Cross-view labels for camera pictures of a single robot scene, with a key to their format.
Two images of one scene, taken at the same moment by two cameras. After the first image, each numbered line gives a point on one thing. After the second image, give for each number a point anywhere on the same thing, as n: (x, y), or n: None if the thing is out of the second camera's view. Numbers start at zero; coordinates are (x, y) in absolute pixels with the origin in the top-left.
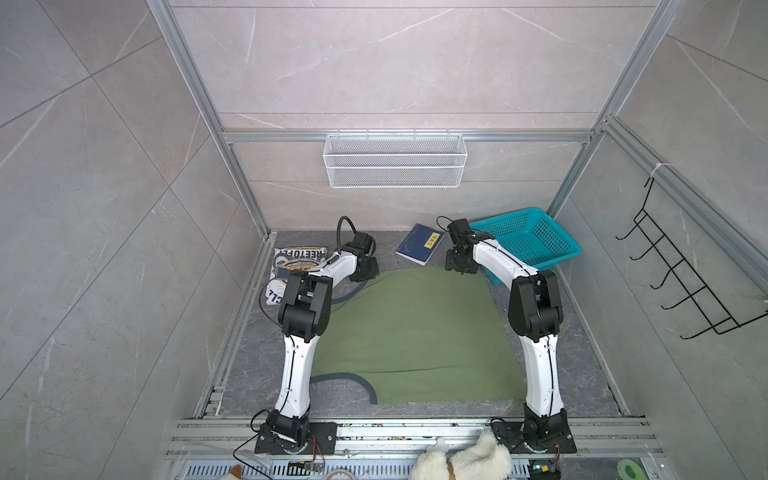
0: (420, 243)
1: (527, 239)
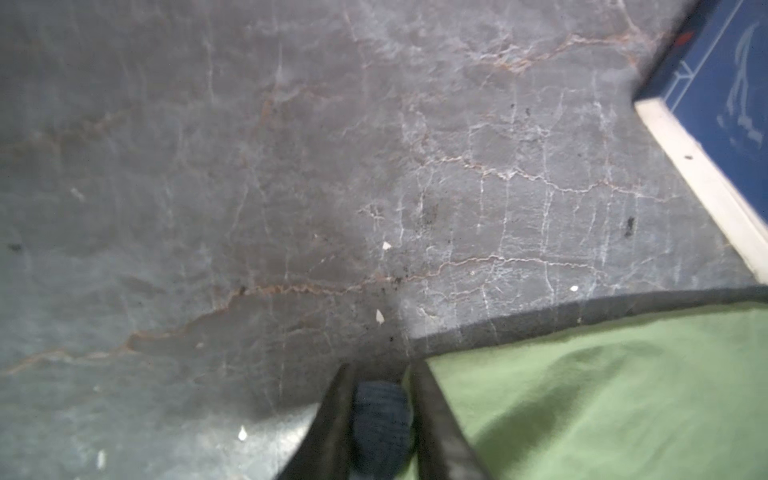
0: (707, 94)
1: None
